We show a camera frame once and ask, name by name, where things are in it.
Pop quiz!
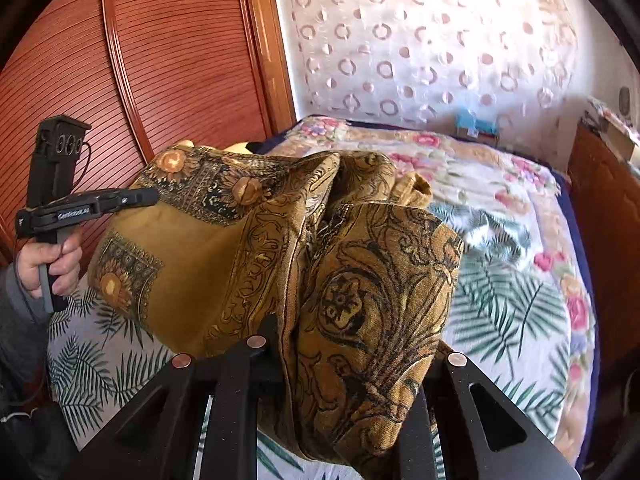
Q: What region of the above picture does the gold patterned cloth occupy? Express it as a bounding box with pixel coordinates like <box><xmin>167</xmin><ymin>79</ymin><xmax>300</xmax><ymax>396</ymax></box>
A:
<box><xmin>88</xmin><ymin>145</ymin><xmax>463</xmax><ymax>479</ymax></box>

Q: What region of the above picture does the grey sleeve forearm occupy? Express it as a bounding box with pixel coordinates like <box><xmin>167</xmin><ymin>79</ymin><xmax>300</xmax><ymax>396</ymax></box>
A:
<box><xmin>1</xmin><ymin>264</ymin><xmax>51</xmax><ymax>404</ymax></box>

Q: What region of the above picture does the left hand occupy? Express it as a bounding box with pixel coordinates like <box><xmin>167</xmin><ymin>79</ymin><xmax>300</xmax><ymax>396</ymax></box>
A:
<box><xmin>15</xmin><ymin>226</ymin><xmax>82</xmax><ymax>299</ymax></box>

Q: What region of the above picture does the palm leaf print sheet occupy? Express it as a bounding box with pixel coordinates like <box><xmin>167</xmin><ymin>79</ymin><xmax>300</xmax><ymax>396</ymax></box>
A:
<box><xmin>48</xmin><ymin>203</ymin><xmax>570</xmax><ymax>479</ymax></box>

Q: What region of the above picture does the floral pink blanket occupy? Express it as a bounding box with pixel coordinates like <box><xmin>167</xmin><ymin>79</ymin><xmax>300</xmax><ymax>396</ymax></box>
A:
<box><xmin>274</xmin><ymin>116</ymin><xmax>596</xmax><ymax>464</ymax></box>

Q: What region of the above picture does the red wooden wardrobe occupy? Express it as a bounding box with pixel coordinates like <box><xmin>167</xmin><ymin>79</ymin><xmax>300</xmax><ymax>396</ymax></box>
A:
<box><xmin>1</xmin><ymin>0</ymin><xmax>277</xmax><ymax>262</ymax></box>

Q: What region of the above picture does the yellow plush toy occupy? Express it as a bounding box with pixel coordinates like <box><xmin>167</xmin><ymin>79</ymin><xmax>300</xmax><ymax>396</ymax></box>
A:
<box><xmin>175</xmin><ymin>140</ymin><xmax>262</xmax><ymax>154</ymax></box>

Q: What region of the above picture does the wooden side cabinet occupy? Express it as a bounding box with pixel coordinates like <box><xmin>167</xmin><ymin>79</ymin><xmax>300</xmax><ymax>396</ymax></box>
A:
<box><xmin>568</xmin><ymin>126</ymin><xmax>639</xmax><ymax>367</ymax></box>

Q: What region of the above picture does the blue toy on bed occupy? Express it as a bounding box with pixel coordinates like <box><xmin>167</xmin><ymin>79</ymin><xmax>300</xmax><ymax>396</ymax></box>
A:
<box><xmin>456</xmin><ymin>110</ymin><xmax>499</xmax><ymax>139</ymax></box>

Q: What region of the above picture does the white circle pattern curtain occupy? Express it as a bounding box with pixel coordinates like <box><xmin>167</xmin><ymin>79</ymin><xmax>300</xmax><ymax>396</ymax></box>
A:
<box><xmin>277</xmin><ymin>0</ymin><xmax>578</xmax><ymax>129</ymax></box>

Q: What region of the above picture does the black camera box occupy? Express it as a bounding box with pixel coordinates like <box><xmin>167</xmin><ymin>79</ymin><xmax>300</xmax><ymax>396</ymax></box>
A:
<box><xmin>26</xmin><ymin>115</ymin><xmax>91</xmax><ymax>208</ymax></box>

